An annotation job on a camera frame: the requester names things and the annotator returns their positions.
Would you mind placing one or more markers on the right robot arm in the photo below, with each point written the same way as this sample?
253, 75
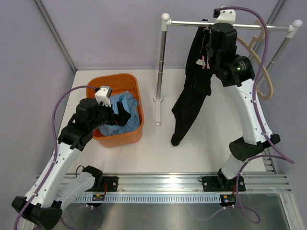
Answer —
237, 76

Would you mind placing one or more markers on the aluminium frame post right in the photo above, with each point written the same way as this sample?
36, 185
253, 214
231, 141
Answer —
270, 21

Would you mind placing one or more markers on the aluminium frame post left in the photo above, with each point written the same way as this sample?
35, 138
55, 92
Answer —
55, 34

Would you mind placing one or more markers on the orange plastic laundry basket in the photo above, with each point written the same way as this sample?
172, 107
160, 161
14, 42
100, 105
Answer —
127, 85

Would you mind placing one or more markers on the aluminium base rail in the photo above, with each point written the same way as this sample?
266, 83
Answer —
188, 183

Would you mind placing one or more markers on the pink plastic hanger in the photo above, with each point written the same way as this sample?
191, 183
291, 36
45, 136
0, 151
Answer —
205, 41

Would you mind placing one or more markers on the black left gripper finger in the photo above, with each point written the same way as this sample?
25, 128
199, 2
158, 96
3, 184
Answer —
120, 108
121, 120

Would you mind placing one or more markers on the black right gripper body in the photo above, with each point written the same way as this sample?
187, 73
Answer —
211, 60

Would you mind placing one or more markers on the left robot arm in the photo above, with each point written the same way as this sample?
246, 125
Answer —
44, 203

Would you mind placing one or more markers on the aluminium frame post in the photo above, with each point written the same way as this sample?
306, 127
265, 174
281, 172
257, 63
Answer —
270, 21
55, 34

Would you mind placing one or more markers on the beige wooden hanger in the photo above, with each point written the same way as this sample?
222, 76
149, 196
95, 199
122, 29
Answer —
250, 49

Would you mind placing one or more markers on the black shorts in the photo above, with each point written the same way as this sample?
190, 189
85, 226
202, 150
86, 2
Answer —
196, 87

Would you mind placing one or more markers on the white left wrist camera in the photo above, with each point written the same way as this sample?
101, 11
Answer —
102, 95

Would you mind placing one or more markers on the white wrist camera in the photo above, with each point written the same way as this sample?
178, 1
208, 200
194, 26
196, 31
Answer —
224, 16
102, 95

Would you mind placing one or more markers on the white slotted cable duct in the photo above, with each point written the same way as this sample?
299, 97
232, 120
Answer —
149, 199

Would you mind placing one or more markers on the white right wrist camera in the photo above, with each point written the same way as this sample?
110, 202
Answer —
224, 16

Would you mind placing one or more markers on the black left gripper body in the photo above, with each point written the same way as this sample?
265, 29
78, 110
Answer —
106, 114

